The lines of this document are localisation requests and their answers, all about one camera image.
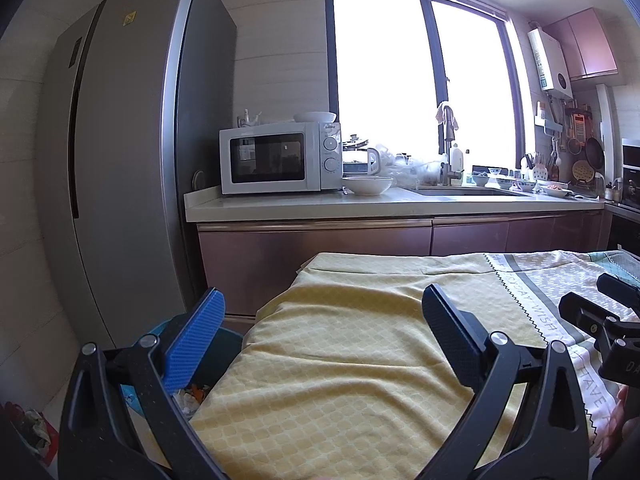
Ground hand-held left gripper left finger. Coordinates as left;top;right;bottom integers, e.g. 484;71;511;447
57;287;227;480

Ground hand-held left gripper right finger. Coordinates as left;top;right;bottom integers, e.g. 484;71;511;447
421;284;590;480

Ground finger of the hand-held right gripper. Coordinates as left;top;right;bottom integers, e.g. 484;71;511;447
596;272;640;309
559;291;624;344

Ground blue trash bin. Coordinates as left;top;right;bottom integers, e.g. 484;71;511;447
120;321;246;424

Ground person's right hand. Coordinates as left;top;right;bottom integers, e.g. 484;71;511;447
614;385;635;433

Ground yellow patterned tablecloth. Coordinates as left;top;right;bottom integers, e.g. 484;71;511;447
189;250;640;480

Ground black built-in oven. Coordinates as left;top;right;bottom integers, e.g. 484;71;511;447
620;145;640;211

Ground kitchen counter with cabinets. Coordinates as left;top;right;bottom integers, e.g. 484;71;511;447
184;185;609;319

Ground black frying pan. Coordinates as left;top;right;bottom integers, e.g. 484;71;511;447
584;137;605;169

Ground wide white bowl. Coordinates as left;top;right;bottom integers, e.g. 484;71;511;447
342;176;395;197

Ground clear plastic bags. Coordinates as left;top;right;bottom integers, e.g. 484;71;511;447
375;142;446;186

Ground steel kitchen faucet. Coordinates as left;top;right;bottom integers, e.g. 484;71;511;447
439;120;466;189

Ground white microwave oven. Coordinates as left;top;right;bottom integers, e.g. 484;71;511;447
218;121;344;196

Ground red and white bag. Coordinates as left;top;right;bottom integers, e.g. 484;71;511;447
0;401;60;467

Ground grey refrigerator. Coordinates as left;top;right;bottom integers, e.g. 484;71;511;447
35;0;239;352

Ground pink cloth on faucet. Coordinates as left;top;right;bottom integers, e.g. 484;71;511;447
435;102;459;129

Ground white water heater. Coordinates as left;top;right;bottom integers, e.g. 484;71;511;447
527;27;575;101

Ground shallow white bowl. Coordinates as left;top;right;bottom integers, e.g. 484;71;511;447
292;111;339;125

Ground kitchen window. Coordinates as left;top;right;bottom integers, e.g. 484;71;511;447
324;0;527;172

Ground white wall shelf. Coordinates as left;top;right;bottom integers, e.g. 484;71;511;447
535;102;564;136

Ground pink wall cabinet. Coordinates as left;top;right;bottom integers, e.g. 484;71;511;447
542;7;620;82

